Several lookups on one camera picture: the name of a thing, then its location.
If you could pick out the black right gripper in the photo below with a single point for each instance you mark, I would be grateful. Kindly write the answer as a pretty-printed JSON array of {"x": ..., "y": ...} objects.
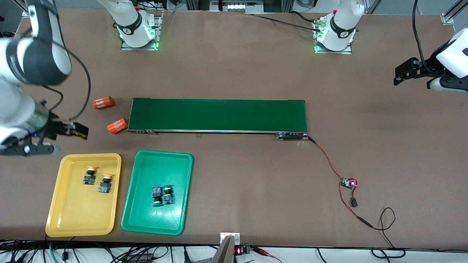
[{"x": 53, "y": 126}]

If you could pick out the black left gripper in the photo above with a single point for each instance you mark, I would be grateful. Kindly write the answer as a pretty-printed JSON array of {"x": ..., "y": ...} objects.
[{"x": 425, "y": 68}]

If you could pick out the yellow push button switch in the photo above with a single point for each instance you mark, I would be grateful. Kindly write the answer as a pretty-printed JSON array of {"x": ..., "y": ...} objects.
[
  {"x": 105, "y": 183},
  {"x": 90, "y": 175}
]

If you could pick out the orange cylinder with white print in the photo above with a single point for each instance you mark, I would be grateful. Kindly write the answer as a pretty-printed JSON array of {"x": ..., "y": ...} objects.
[
  {"x": 117, "y": 125},
  {"x": 103, "y": 102}
]

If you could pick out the green push button switch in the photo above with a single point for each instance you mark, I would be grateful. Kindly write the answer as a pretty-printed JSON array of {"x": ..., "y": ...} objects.
[
  {"x": 157, "y": 195},
  {"x": 168, "y": 196}
]

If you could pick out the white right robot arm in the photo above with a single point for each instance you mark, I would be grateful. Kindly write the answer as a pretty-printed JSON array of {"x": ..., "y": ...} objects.
[{"x": 36, "y": 58}]

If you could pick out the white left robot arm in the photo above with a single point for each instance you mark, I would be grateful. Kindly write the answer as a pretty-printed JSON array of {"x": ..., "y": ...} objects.
[{"x": 340, "y": 25}]

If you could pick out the aluminium corner profile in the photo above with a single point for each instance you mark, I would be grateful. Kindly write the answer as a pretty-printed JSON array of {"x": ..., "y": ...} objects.
[
  {"x": 25, "y": 11},
  {"x": 448, "y": 18}
]

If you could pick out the yellow plastic tray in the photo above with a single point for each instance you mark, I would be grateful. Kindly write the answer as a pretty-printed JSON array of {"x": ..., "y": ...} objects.
[{"x": 73, "y": 215}]

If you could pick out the small green circuit board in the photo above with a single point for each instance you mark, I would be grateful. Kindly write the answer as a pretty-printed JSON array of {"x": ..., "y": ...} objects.
[{"x": 347, "y": 183}]

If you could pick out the green plastic tray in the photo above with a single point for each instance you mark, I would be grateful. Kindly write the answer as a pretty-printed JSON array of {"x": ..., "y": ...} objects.
[{"x": 157, "y": 219}]

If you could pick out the green conveyor belt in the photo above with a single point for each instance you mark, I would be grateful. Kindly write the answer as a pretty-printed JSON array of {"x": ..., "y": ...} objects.
[{"x": 219, "y": 115}]

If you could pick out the red digit display module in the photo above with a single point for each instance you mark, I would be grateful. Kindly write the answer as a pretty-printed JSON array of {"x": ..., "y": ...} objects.
[{"x": 238, "y": 250}]

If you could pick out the red clip lead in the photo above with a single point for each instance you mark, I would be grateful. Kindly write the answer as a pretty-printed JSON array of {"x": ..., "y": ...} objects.
[{"x": 261, "y": 251}]

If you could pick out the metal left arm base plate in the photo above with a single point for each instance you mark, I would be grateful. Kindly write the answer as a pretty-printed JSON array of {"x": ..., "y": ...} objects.
[{"x": 332, "y": 52}]

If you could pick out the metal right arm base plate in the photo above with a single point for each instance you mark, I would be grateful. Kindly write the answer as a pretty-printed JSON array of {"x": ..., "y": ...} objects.
[{"x": 159, "y": 36}]

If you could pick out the aluminium frame rack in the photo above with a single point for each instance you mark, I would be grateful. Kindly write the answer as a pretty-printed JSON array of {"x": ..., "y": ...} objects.
[{"x": 278, "y": 5}]

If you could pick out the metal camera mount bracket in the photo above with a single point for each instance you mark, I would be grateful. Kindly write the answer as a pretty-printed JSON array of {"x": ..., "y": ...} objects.
[{"x": 228, "y": 248}]

